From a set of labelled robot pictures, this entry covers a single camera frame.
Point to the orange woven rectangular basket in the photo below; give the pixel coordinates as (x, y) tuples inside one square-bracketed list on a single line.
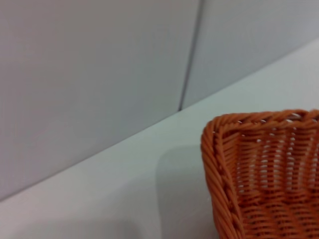
[(264, 179)]

